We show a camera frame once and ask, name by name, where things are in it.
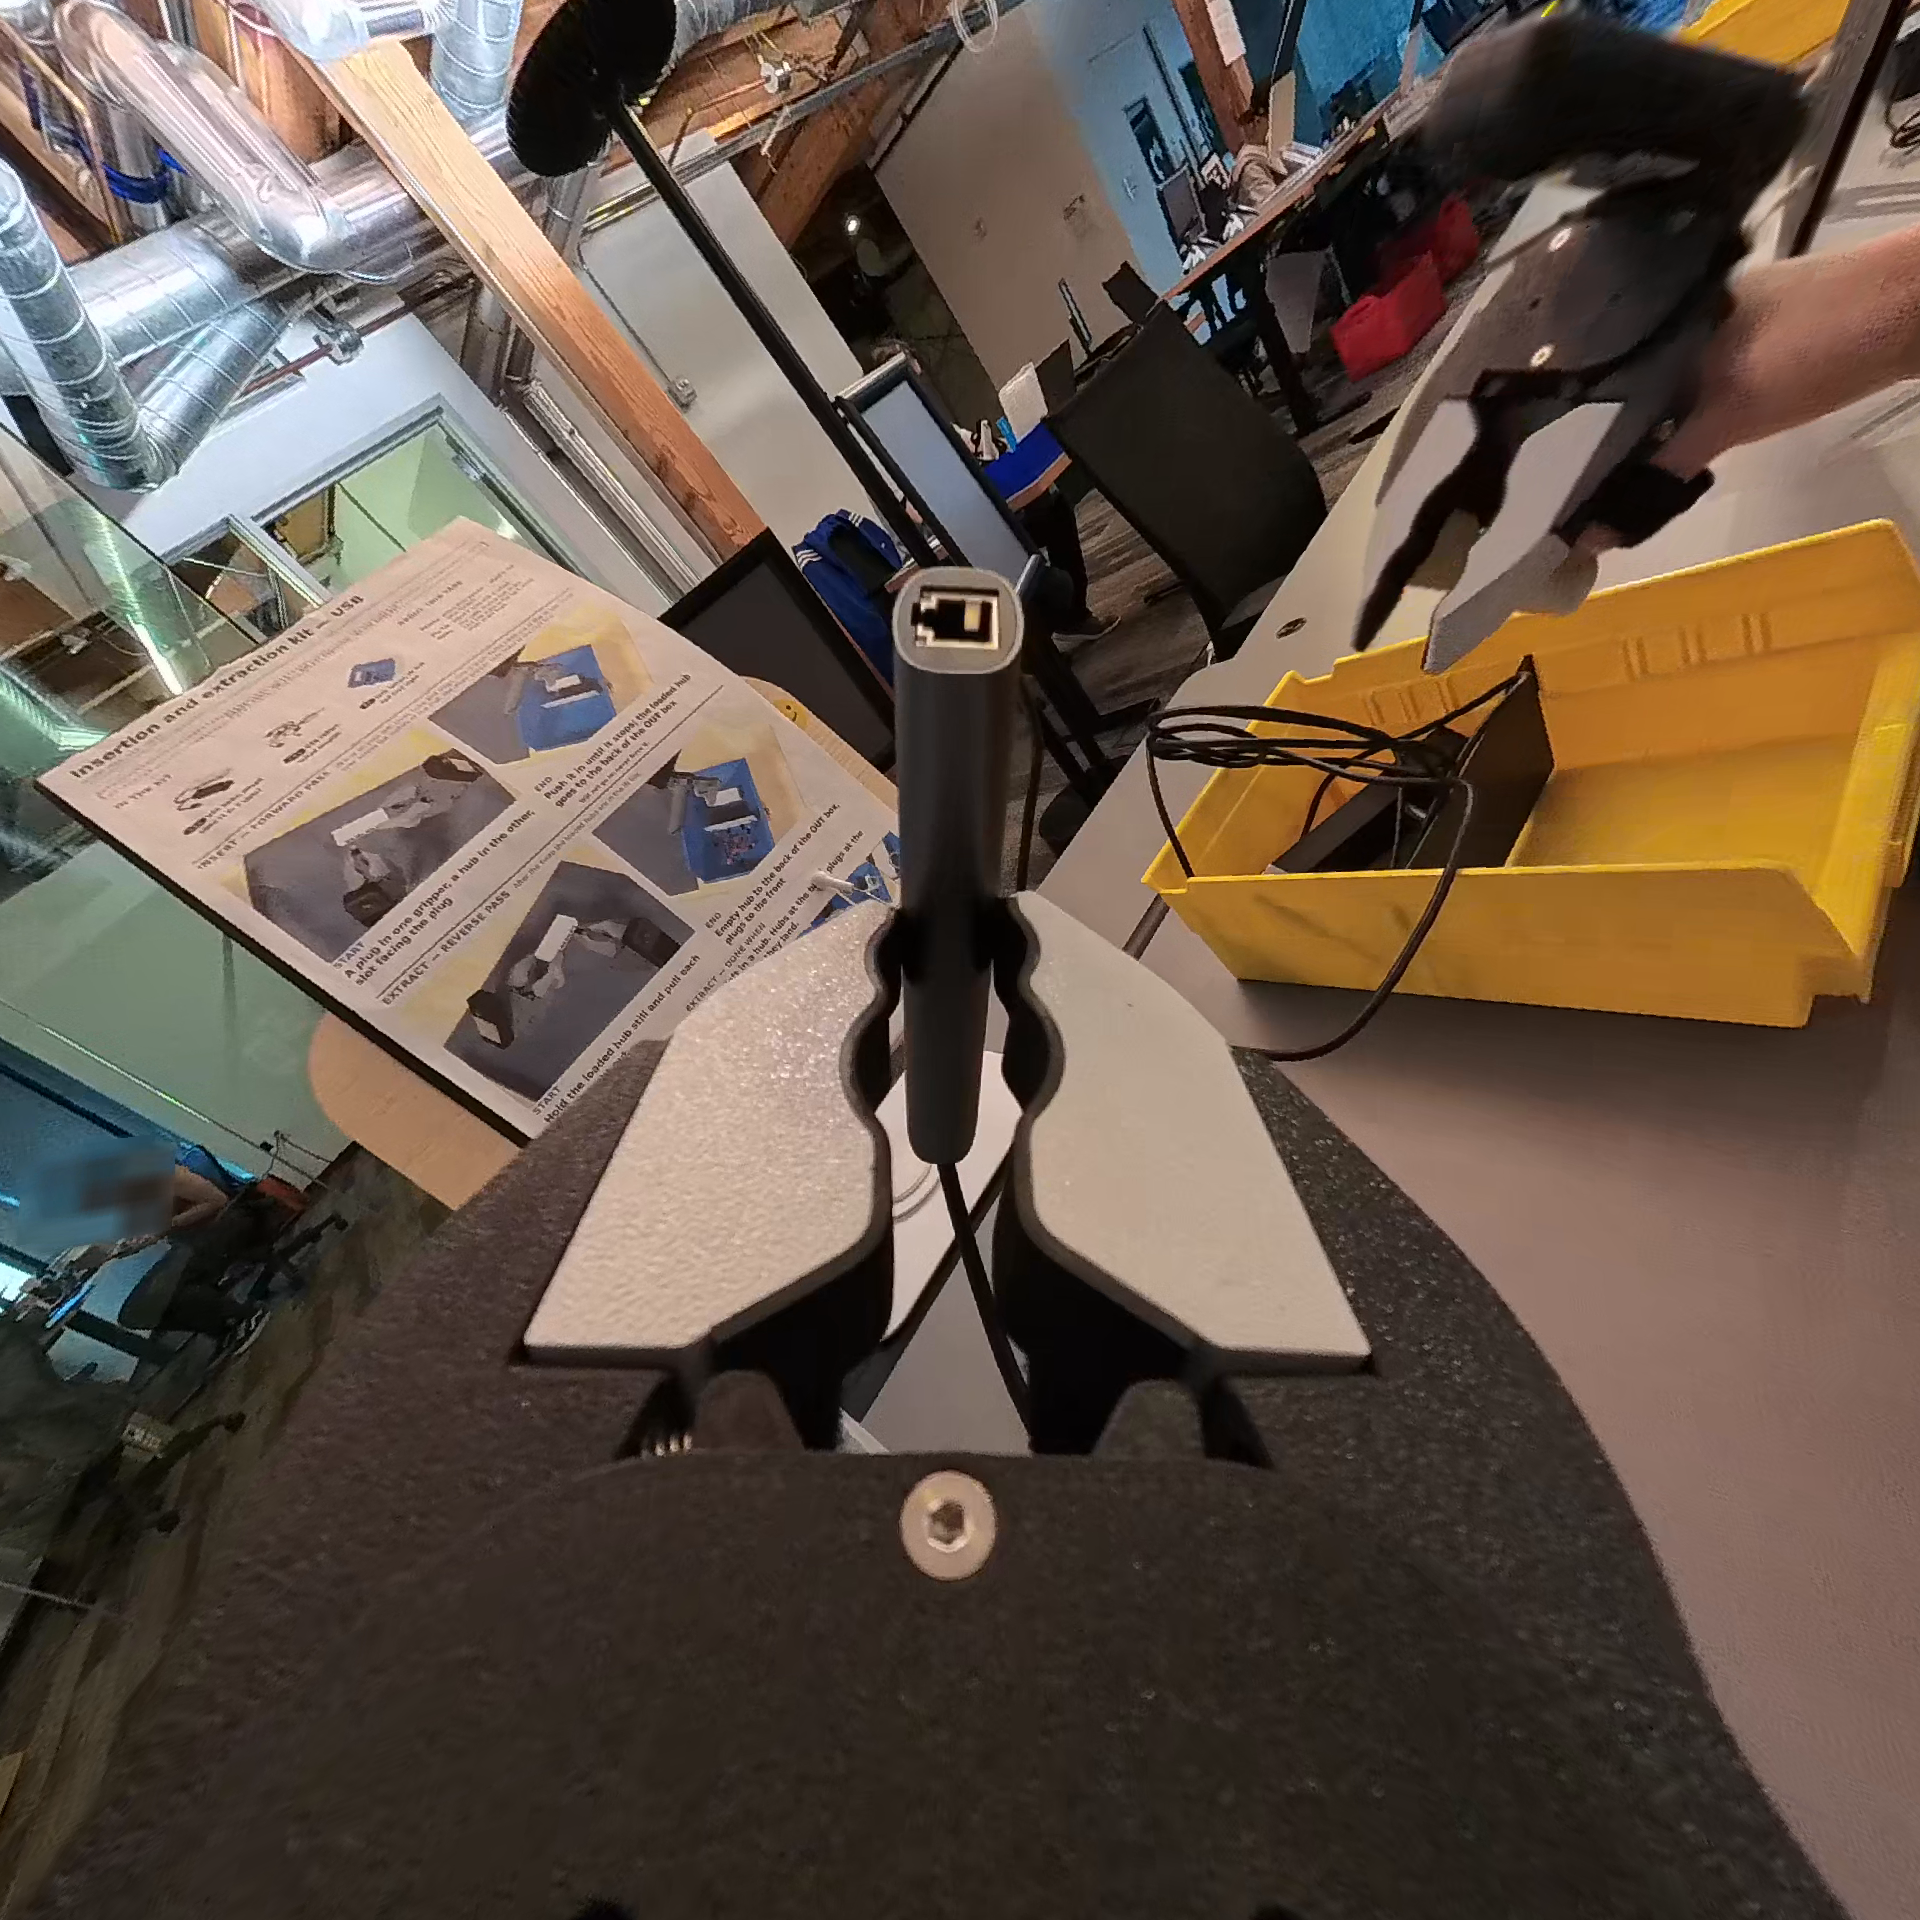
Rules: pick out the wooden sheet board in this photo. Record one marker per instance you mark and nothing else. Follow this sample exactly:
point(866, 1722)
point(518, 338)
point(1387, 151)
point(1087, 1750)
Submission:
point(406, 1125)

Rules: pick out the grey metal usb hub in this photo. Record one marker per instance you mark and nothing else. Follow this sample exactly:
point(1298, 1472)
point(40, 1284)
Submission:
point(952, 826)

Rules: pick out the black floor lamp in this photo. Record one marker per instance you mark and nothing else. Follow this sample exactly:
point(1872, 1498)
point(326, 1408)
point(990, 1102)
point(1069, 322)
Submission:
point(576, 79)

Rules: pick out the silver air duct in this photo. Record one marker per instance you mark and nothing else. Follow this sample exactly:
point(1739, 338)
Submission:
point(179, 301)

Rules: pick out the person's right hand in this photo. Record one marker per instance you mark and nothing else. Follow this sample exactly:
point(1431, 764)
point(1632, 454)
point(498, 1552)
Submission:
point(1818, 331)

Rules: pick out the white stand base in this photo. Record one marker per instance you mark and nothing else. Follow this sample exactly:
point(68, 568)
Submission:
point(924, 1198)

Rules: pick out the printed instruction sheet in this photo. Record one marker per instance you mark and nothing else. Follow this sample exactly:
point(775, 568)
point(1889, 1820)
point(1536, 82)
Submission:
point(375, 841)

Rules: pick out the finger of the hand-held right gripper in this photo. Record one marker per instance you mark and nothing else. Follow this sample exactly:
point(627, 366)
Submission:
point(1424, 483)
point(1528, 527)

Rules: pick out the red storage bin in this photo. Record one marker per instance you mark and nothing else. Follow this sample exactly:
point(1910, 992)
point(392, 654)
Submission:
point(1392, 319)

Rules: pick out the blue jacket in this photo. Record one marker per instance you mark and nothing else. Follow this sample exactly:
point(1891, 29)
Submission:
point(851, 574)

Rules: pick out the blue storage bin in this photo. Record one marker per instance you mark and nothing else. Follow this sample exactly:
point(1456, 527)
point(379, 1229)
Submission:
point(1035, 472)

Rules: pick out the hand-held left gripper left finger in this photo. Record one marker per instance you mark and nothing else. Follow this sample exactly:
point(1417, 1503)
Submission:
point(707, 1183)

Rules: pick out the wooden post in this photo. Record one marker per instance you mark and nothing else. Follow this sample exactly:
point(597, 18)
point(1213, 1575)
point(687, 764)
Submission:
point(510, 256)

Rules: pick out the black office chair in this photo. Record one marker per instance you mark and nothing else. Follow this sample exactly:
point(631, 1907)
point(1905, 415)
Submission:
point(1200, 452)

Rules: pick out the yellow plastic bin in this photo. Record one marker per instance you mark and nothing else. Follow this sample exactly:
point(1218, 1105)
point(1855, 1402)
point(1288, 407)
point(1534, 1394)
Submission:
point(1649, 931)

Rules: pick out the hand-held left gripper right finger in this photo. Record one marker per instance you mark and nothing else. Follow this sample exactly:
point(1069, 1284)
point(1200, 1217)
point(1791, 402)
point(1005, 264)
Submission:
point(1184, 1183)

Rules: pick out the black computer monitor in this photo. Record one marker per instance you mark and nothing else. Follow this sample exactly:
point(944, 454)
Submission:
point(779, 648)

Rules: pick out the thin black bin divider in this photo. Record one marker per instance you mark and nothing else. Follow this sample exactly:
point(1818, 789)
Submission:
point(1508, 764)

